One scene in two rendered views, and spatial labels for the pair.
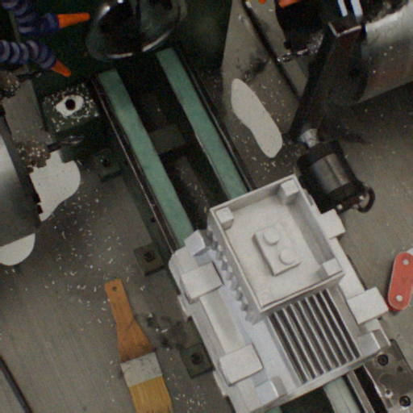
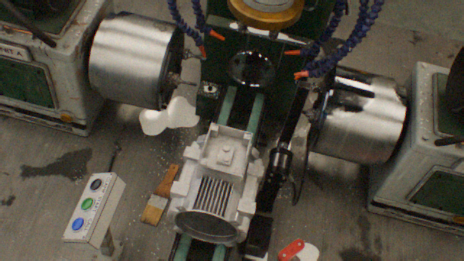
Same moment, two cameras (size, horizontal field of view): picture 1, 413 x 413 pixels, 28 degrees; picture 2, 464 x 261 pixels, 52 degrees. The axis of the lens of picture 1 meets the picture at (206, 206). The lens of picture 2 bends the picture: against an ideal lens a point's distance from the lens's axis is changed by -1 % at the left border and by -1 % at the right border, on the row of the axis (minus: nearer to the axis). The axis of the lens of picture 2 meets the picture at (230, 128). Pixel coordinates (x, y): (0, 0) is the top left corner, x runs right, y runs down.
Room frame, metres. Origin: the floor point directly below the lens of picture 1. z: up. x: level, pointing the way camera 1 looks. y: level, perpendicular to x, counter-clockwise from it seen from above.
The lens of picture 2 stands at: (-0.18, -0.46, 2.05)
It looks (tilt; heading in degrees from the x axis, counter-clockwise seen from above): 54 degrees down; 39
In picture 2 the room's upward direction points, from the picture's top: 11 degrees clockwise
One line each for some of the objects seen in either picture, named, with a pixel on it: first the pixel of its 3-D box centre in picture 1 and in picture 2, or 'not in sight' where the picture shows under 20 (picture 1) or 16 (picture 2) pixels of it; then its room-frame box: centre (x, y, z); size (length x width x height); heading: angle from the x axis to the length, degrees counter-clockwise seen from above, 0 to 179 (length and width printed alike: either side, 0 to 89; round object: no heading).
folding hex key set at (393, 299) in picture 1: (400, 281); (291, 251); (0.38, -0.30, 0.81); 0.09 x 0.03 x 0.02; 175
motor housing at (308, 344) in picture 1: (277, 305); (216, 191); (0.25, -0.10, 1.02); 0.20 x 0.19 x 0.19; 35
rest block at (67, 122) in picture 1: (73, 123); (208, 99); (0.51, 0.21, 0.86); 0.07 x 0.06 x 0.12; 125
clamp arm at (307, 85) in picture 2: (320, 87); (292, 118); (0.48, -0.10, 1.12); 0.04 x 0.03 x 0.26; 35
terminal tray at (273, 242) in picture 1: (273, 251); (224, 156); (0.28, -0.08, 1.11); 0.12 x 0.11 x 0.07; 35
